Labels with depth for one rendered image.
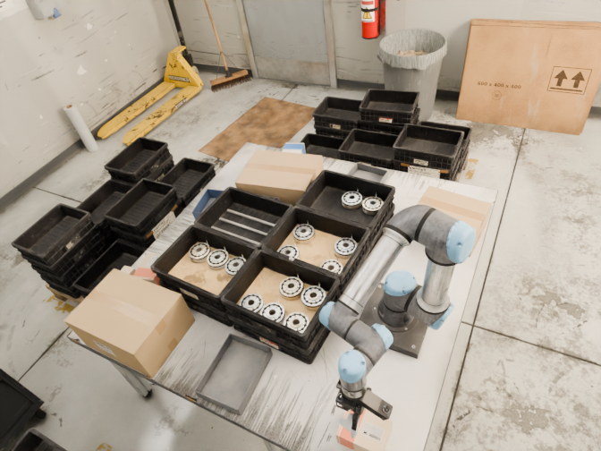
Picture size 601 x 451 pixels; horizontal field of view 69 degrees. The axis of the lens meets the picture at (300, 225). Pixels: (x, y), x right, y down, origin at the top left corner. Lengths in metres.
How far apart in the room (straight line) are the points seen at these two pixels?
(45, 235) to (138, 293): 1.42
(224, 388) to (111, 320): 0.54
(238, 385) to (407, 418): 0.65
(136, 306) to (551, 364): 2.12
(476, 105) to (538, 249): 1.61
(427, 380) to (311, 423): 0.46
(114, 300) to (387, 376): 1.17
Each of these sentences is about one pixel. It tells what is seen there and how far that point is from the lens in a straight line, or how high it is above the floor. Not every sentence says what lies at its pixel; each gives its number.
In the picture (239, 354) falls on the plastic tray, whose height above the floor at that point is 0.70.
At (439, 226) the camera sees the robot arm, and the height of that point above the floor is 1.38.
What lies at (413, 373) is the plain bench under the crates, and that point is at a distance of 1.81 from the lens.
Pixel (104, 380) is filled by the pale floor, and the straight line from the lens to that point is 3.00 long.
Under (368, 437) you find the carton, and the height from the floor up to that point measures 0.77.
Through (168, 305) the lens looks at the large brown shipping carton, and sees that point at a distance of 1.90.
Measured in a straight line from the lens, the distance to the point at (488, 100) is 4.31.
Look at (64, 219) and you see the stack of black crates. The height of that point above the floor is 0.49.
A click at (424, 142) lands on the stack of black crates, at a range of 3.19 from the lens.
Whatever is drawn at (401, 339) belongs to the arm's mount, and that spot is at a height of 0.74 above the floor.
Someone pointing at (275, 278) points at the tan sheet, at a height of 0.83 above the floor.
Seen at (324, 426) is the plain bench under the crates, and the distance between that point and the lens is 1.73.
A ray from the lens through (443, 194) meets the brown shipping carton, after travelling 2.21.
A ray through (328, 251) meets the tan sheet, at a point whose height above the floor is 0.83.
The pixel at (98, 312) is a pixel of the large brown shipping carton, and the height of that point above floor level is 0.90.
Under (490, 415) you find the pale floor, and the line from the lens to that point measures 2.56.
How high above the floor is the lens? 2.32
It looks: 44 degrees down
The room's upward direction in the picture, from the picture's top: 11 degrees counter-clockwise
